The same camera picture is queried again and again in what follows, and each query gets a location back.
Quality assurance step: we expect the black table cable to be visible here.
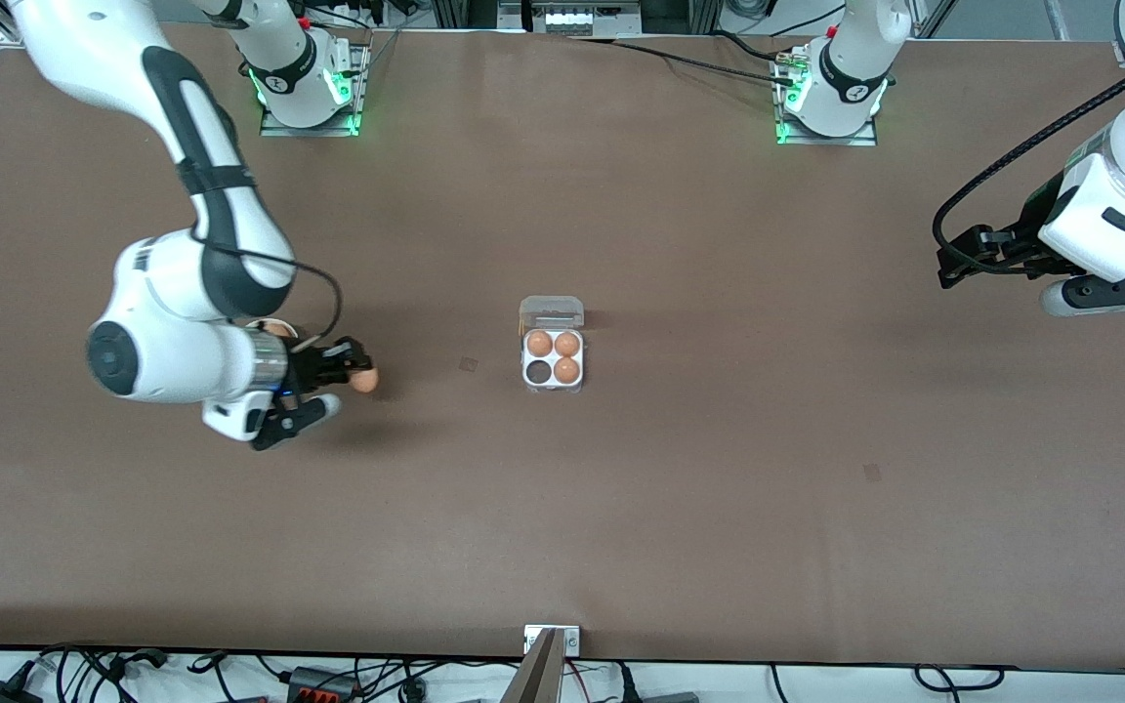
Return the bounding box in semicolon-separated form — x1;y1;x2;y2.
562;34;803;89

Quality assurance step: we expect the grey camera pole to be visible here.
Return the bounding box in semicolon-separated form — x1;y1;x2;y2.
499;628;565;703

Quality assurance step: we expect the clear plastic egg carton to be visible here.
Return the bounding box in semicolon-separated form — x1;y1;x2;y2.
519;295;586;394

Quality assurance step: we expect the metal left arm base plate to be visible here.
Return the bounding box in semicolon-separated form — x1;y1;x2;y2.
774;44;879;147

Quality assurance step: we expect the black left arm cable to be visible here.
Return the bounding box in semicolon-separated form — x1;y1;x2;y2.
932;59;1125;269

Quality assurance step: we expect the silver metal bracket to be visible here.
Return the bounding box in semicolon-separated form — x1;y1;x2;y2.
523;625;581;657

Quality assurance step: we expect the grey power strip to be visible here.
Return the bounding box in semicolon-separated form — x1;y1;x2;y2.
531;5;644;38

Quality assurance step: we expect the black box with red connectors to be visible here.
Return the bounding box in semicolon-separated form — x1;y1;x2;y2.
286;666;365;703

